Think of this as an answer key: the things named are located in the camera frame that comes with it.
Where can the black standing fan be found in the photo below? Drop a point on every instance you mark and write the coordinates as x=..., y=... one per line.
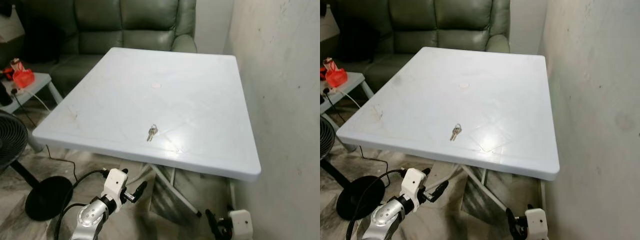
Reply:
x=360, y=197
x=50, y=197

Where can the white plastic folding table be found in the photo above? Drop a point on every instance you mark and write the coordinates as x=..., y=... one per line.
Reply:
x=450, y=105
x=150, y=105

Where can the small white side table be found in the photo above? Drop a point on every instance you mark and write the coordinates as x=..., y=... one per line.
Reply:
x=353, y=79
x=41, y=80

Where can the red plastic container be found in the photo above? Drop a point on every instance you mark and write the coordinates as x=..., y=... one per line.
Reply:
x=336, y=77
x=23, y=79

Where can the red white can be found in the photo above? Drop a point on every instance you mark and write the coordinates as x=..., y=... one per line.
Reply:
x=17, y=65
x=329, y=63

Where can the green leather sofa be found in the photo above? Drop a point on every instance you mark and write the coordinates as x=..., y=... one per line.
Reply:
x=125, y=25
x=440, y=25

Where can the black bag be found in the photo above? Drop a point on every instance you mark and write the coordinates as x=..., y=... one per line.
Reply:
x=356, y=37
x=42, y=37

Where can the beige cushion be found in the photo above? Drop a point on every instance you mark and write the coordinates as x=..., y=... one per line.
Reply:
x=327, y=29
x=10, y=27

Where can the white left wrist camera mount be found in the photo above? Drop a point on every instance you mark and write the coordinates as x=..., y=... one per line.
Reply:
x=114, y=182
x=414, y=181

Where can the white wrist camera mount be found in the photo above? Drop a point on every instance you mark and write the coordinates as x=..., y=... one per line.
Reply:
x=537, y=225
x=414, y=181
x=114, y=182
x=241, y=225

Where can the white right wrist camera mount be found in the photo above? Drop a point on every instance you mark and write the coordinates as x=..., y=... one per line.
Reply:
x=241, y=225
x=537, y=225

